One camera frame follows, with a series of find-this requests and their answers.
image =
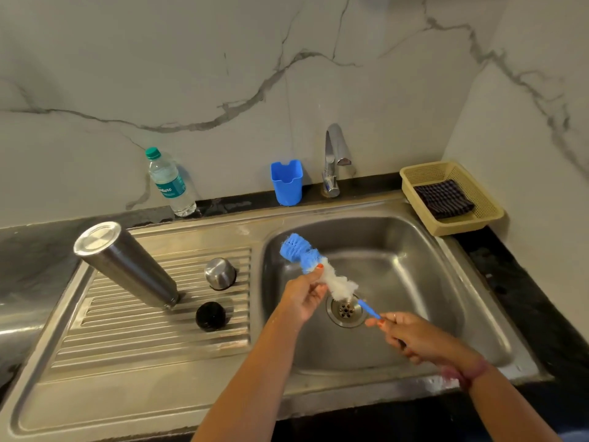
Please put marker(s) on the person's right hand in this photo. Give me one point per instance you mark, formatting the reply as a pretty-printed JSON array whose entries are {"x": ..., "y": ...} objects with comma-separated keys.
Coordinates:
[{"x": 423, "y": 338}]

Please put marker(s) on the person's left hand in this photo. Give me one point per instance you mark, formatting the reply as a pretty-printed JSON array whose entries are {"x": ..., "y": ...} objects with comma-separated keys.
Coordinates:
[{"x": 299, "y": 301}]

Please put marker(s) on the blue white bottle brush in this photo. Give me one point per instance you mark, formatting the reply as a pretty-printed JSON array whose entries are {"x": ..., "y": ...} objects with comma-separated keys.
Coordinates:
[{"x": 338, "y": 283}]

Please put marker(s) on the steel cup cap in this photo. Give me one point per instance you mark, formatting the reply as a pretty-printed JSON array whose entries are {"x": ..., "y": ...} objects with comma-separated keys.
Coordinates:
[{"x": 220, "y": 273}]

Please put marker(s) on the black stopper lid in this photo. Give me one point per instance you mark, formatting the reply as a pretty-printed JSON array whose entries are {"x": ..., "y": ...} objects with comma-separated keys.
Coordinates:
[{"x": 210, "y": 316}]

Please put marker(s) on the dark checked cloth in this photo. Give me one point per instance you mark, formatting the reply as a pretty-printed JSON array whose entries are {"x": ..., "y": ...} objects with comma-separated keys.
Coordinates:
[{"x": 444, "y": 200}]

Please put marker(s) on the stainless steel flask body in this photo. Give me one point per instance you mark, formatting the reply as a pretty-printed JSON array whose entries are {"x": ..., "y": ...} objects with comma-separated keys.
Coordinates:
[{"x": 129, "y": 266}]

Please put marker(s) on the person's left forearm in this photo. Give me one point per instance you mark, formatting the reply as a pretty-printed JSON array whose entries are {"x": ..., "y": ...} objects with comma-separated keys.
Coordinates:
[{"x": 253, "y": 386}]

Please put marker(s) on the clear plastic water bottle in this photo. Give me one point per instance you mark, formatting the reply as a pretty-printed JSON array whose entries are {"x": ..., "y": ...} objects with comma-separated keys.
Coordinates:
[{"x": 170, "y": 184}]

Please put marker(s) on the blue plastic brush holder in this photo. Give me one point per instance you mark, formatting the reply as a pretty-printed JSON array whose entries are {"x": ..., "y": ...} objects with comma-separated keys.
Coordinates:
[{"x": 286, "y": 186}]

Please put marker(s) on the yellow plastic basket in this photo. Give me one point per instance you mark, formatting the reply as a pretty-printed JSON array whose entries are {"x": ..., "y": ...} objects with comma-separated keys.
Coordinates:
[{"x": 488, "y": 218}]

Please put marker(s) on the chrome faucet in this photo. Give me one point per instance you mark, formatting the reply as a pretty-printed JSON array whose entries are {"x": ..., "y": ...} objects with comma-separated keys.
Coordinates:
[{"x": 331, "y": 147}]

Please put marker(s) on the stainless steel sink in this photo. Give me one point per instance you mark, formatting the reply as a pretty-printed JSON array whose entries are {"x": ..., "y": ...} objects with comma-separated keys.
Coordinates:
[{"x": 138, "y": 386}]

